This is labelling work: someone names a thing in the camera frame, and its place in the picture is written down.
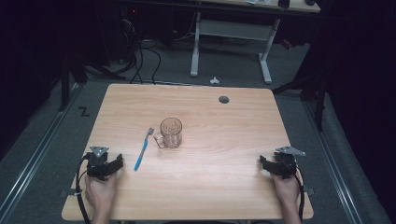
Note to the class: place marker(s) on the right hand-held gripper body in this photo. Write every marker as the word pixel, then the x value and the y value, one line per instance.
pixel 286 163

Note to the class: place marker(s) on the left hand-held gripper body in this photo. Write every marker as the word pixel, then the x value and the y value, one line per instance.
pixel 97 163

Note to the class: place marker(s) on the blue toothbrush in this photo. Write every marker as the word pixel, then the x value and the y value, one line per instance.
pixel 143 151

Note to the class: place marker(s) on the clear glass mug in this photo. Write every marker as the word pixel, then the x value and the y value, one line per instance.
pixel 170 133

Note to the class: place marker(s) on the person's right hand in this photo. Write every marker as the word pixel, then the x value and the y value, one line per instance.
pixel 286 189

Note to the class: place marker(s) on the person's left hand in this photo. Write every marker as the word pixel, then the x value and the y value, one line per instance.
pixel 101 193

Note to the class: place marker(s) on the black metal stand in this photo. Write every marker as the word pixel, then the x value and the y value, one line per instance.
pixel 319 102
pixel 64 84

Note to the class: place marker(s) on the small white floor object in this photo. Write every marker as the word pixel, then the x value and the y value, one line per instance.
pixel 214 81

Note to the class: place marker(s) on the small red object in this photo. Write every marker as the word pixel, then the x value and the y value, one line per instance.
pixel 286 44

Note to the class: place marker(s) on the white-legged desk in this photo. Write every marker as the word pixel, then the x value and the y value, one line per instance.
pixel 230 29

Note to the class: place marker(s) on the dark object on desk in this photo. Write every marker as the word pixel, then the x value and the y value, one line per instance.
pixel 283 3

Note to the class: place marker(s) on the grey table edge bracket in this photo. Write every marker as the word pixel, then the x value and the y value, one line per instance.
pixel 70 192
pixel 308 190

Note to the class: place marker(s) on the metal floor rail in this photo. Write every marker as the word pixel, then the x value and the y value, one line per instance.
pixel 34 155
pixel 333 161

